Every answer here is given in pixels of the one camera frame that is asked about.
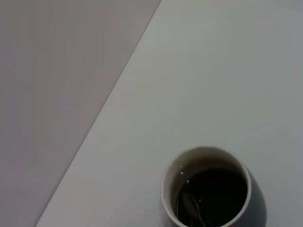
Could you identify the grey ceramic cup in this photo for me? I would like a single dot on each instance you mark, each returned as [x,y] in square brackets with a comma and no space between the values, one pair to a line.
[256,201]

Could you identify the dark coffee liquid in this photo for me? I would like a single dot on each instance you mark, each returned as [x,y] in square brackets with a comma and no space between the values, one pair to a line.
[222,191]

